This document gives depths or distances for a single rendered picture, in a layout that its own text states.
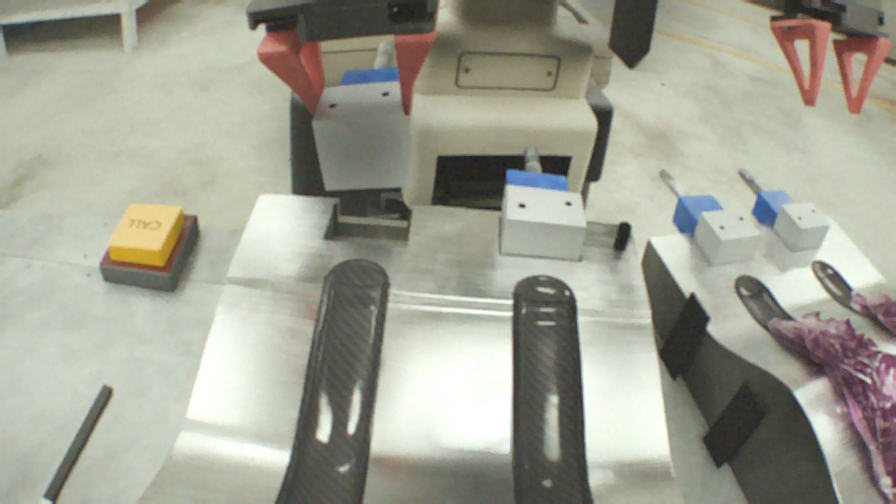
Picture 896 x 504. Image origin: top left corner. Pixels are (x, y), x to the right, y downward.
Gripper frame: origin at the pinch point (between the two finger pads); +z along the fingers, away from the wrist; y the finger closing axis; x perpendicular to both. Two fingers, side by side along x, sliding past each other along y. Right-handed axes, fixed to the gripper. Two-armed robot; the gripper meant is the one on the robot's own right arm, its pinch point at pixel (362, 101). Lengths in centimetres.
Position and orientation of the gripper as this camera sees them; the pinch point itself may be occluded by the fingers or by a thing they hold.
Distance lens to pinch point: 40.4
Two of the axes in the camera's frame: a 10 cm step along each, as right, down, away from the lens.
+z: 0.6, 6.7, 7.4
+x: 0.4, -7.4, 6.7
